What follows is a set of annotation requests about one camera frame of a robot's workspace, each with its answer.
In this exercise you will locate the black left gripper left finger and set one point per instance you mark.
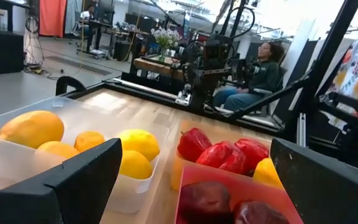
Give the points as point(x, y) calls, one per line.
point(57, 196)

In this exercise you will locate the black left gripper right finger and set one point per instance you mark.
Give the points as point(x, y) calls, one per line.
point(331, 193)

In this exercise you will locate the small orange-yellow citrus fruit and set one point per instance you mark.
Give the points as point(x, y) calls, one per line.
point(57, 150)
point(89, 140)

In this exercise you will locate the yellow bell pepper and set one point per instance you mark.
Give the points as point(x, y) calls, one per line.
point(267, 172)

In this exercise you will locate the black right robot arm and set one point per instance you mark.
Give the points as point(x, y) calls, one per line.
point(211, 59)

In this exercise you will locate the black metal stand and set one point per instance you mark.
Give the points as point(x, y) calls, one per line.
point(353, 140)

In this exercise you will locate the orange-yellow mango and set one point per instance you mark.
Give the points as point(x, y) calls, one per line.
point(31, 129)

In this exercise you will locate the clear plastic bin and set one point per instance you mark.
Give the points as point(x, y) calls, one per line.
point(82, 118)

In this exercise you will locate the pink translucent plastic bin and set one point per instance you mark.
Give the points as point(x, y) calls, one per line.
point(244, 189)

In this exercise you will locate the red bell pepper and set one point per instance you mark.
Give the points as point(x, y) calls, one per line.
point(253, 149)
point(235, 163)
point(193, 144)
point(213, 152)

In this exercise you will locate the orange translucent plastic bin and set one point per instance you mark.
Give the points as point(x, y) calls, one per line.
point(176, 174)

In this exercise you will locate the person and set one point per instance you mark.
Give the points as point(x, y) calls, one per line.
point(87, 15)
point(259, 74)

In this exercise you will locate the black cabinet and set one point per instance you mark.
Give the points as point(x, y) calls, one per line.
point(0, 53)

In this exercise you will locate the wooden background table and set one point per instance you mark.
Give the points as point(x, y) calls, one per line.
point(157, 67)

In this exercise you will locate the orange-red hanging curtain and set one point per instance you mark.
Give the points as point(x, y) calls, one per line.
point(53, 17)

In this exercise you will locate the white flower bouquet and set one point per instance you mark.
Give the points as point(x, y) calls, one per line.
point(165, 39)

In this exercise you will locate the black aluminium table frame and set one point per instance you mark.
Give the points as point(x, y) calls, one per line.
point(331, 46)

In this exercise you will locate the silver metal bracket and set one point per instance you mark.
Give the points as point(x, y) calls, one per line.
point(184, 96)

